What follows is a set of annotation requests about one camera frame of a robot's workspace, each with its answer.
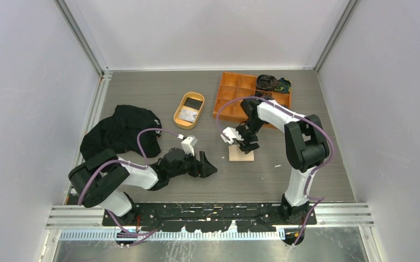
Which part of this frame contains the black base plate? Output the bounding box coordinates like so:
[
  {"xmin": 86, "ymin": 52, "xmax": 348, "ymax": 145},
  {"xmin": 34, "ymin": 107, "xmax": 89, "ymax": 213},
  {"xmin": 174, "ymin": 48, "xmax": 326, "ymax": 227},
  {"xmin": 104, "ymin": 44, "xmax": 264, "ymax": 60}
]
[{"xmin": 120, "ymin": 203, "xmax": 317, "ymax": 233}]

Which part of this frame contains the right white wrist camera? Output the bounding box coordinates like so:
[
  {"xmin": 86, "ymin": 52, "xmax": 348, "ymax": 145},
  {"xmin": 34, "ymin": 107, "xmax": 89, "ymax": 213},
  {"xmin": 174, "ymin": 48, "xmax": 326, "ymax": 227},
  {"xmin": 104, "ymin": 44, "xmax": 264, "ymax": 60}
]
[{"xmin": 221, "ymin": 127, "xmax": 244, "ymax": 145}]

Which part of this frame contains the dark rolled tie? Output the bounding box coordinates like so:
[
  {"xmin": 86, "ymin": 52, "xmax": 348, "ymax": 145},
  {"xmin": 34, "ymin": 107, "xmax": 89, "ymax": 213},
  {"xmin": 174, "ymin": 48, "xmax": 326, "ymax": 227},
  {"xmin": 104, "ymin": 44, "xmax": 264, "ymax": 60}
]
[
  {"xmin": 254, "ymin": 90, "xmax": 273, "ymax": 100},
  {"xmin": 256, "ymin": 74, "xmax": 279, "ymax": 91}
]

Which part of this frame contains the black cloth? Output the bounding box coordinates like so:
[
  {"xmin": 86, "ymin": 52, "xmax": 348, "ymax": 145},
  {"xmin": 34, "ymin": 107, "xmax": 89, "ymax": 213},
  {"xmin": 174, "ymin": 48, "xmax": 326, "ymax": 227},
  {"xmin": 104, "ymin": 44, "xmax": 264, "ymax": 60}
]
[{"xmin": 80, "ymin": 105, "xmax": 162, "ymax": 160}]

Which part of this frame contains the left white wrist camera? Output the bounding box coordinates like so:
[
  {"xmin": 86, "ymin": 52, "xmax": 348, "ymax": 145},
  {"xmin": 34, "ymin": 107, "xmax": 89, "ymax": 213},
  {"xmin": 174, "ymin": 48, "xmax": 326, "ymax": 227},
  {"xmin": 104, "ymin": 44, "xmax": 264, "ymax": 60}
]
[{"xmin": 181, "ymin": 135, "xmax": 198, "ymax": 156}]

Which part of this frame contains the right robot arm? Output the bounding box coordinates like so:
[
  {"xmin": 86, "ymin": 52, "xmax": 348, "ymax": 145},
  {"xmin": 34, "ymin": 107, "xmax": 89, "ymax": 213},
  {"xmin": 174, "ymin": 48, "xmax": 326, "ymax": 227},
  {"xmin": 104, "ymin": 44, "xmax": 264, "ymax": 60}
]
[{"xmin": 235, "ymin": 97, "xmax": 330, "ymax": 224}]

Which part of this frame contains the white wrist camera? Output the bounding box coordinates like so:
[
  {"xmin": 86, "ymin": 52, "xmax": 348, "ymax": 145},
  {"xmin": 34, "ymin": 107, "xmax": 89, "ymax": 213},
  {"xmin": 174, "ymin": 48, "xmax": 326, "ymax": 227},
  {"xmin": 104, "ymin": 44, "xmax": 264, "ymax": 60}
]
[
  {"xmin": 181, "ymin": 135, "xmax": 198, "ymax": 156},
  {"xmin": 221, "ymin": 127, "xmax": 244, "ymax": 145}
]

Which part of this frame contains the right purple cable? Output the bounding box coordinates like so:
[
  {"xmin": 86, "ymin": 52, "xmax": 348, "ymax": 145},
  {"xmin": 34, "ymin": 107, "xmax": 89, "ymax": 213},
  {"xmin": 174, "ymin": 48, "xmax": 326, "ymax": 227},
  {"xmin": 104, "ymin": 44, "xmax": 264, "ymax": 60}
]
[{"xmin": 216, "ymin": 96, "xmax": 336, "ymax": 248}]

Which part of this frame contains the beige leather card holder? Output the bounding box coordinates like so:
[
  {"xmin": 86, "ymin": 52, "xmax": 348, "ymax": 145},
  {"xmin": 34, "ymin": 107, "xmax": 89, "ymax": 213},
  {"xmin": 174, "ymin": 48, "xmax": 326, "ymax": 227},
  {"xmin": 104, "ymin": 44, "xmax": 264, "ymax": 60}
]
[{"xmin": 228, "ymin": 145, "xmax": 255, "ymax": 162}]

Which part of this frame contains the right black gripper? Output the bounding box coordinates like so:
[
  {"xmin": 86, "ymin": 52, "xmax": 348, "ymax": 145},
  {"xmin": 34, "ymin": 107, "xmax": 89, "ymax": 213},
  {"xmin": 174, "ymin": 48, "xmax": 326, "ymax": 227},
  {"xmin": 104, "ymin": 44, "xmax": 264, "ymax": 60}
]
[{"xmin": 233, "ymin": 119, "xmax": 265, "ymax": 154}]

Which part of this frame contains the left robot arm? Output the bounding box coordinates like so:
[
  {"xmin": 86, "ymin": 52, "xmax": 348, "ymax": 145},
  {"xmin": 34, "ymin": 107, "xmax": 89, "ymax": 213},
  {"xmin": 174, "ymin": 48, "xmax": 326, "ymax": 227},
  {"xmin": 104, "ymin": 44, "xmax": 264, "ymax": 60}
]
[{"xmin": 68, "ymin": 148, "xmax": 217, "ymax": 225}]

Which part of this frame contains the dark rolled tie top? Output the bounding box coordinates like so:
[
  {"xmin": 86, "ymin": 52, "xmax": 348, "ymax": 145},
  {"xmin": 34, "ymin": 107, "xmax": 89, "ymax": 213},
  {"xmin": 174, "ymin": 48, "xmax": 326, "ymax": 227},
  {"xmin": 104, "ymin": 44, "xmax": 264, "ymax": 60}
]
[{"xmin": 256, "ymin": 74, "xmax": 279, "ymax": 91}]

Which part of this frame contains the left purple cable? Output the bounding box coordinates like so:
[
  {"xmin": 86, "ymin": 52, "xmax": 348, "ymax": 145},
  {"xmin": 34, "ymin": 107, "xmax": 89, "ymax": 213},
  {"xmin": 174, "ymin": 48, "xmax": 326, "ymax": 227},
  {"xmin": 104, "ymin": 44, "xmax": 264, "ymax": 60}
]
[{"xmin": 78, "ymin": 128, "xmax": 185, "ymax": 248}]

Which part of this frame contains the purple cable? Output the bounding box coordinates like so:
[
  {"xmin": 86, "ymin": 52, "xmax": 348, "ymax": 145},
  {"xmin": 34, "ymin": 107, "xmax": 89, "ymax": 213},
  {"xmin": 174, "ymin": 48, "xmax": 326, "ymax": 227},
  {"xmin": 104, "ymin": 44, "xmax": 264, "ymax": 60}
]
[
  {"xmin": 216, "ymin": 96, "xmax": 336, "ymax": 248},
  {"xmin": 78, "ymin": 128, "xmax": 185, "ymax": 248}
]

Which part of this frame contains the yellow oval tray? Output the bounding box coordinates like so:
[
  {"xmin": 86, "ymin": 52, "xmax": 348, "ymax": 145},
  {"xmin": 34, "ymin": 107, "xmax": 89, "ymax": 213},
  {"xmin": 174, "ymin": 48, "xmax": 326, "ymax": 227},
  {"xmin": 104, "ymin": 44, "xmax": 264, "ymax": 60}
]
[{"xmin": 173, "ymin": 92, "xmax": 205, "ymax": 130}]

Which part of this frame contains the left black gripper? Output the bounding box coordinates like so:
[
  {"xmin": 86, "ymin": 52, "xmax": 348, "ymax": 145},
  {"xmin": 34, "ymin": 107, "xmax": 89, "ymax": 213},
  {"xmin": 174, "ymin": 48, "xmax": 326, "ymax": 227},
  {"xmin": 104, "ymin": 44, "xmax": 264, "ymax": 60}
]
[{"xmin": 168, "ymin": 148, "xmax": 217, "ymax": 178}]

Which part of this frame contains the silver credit card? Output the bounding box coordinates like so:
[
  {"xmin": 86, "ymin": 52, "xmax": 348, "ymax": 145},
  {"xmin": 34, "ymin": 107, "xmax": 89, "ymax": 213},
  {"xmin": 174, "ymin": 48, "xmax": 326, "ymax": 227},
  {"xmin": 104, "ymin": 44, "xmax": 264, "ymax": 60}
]
[{"xmin": 178, "ymin": 108, "xmax": 198, "ymax": 123}]

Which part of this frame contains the dark rolled tie middle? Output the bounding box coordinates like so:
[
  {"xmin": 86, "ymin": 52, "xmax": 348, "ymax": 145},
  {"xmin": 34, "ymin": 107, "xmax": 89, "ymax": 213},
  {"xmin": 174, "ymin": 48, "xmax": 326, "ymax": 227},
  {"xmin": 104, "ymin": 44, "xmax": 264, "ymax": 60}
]
[{"xmin": 254, "ymin": 90, "xmax": 273, "ymax": 100}]

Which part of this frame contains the orange compartment organizer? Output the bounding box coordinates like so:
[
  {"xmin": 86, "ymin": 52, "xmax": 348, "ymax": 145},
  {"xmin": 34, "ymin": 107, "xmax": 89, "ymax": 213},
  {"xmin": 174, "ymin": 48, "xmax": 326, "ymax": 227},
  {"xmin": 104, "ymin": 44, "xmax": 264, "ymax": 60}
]
[{"xmin": 213, "ymin": 72, "xmax": 291, "ymax": 123}]

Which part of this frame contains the green patterned rolled tie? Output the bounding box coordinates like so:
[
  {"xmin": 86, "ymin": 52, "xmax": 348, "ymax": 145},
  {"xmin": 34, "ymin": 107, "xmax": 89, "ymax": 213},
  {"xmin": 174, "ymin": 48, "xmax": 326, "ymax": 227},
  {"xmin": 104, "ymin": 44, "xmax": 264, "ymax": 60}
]
[{"xmin": 275, "ymin": 78, "xmax": 292, "ymax": 94}]

